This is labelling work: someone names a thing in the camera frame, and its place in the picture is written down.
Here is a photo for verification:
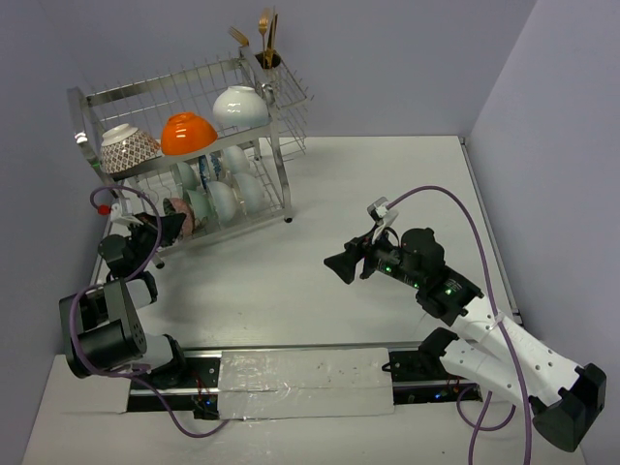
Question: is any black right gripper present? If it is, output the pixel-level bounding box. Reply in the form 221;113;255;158
324;223;424;289

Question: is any mint bowl gold rim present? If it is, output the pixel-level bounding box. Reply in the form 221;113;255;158
183;189;213;227

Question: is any white bowl orange stack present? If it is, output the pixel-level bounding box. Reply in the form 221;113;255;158
206;181;238;224

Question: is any blue floral bowl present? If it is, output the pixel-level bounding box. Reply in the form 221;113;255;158
208;153;226;181

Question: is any white bowl front stack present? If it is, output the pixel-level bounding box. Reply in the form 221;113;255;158
232;172;268;214

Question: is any brown lattice pattern bowl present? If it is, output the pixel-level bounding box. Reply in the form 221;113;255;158
100;123;160;174

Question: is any white orange bottom bowl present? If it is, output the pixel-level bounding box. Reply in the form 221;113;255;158
161;111;218;156

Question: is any white bowl brown pattern stack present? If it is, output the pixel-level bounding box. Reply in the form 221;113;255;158
212;85;270;128

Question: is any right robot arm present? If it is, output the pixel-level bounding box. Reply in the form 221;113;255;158
324;228;606;452

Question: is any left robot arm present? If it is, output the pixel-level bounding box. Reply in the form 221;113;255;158
75;212;190;389

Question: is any stainless steel dish rack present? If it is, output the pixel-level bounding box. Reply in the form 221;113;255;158
67;46;308;275

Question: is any taped white cover sheet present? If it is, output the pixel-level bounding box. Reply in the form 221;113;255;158
218;348;394;420

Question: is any perforated steel cutlery holder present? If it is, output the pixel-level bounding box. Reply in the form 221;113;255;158
239;46;282;106

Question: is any gold knife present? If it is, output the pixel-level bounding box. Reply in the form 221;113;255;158
265;13;278;67

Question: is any gold fork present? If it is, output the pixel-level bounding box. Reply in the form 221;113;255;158
258;8;271;59

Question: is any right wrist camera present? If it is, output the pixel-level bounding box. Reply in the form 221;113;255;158
367;197;398;243

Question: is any black mounting rail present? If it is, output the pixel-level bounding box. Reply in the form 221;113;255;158
127;347;481;420

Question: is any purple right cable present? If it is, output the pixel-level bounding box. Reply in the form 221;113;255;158
387;185;534;465

